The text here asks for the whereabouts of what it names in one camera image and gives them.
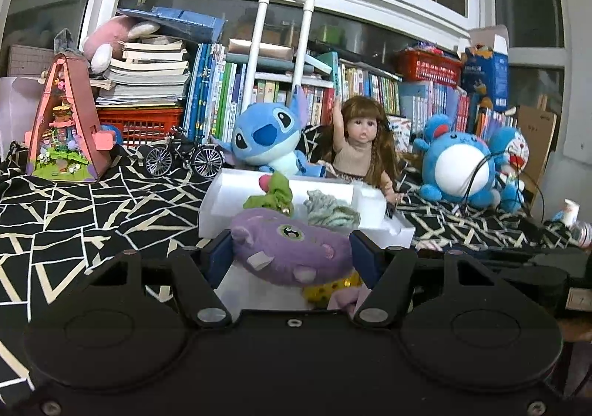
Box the long-haired baby doll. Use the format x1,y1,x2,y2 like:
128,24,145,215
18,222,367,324
319,95,410,206

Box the red basket on books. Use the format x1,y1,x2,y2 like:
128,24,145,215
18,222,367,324
394,48,464,84

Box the red basket under books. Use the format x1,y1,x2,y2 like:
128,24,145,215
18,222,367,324
96,106,185,149

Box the clear jar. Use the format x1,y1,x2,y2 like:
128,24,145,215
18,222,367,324
572,221,592,249

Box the blue printed carton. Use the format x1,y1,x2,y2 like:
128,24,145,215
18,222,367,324
460,25,509,114

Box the black cables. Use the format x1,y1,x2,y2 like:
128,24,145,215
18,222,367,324
455,150,546,220

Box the white tube rack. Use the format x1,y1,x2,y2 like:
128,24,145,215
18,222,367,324
247,0,316,108

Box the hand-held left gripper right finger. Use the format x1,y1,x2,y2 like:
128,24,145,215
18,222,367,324
349,231,532,329

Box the round blue mouse plush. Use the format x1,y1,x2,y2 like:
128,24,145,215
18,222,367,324
413,113,502,209

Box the grey grid board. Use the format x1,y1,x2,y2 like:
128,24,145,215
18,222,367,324
8,44,46,78

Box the pink toy house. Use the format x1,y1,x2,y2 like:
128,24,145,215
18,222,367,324
24,53,116,185

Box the gold sequin pouch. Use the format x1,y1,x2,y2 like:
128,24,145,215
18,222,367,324
302,272,362,306

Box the blue cat robot plush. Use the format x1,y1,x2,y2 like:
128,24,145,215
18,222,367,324
490,126,530,214

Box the blue flat folder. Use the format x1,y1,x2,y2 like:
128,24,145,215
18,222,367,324
115,7,227,44

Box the white printed carton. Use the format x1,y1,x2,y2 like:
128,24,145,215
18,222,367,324
386,115,413,154

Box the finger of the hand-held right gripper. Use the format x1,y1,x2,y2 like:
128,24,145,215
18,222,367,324
497,264,572,306
416,248,583,266

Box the purple plush toy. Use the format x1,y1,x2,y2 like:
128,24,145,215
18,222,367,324
229,207,356,291

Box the miniature black bicycle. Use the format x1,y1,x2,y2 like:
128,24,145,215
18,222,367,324
144,125,225,179

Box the blue alien plush toy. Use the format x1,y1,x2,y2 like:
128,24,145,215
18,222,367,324
209,84,327,177

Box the brown cardboard sheet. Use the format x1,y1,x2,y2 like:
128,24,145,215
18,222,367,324
515,95,558,195

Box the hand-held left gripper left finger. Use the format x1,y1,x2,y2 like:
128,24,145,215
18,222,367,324
60,230,234,329

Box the small blue ball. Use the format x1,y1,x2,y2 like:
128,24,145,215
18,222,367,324
98,123,124,146

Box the white paper bag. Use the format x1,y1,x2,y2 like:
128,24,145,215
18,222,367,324
0,76,47,160

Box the green checked doll dress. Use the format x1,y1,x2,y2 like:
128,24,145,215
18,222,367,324
303,189,361,229

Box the paper cup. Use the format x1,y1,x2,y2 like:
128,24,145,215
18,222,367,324
552,199,582,228

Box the stack of flat books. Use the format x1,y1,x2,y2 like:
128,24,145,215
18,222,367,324
90,39,192,109

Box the black patterned blanket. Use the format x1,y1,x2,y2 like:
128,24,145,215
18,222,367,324
0,141,592,389

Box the pink bunny plush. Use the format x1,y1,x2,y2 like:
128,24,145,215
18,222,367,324
81,15,162,77

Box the row of upright books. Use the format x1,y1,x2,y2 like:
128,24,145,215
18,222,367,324
182,41,519,144

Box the white cardboard box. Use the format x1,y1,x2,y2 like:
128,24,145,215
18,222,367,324
198,167,417,251

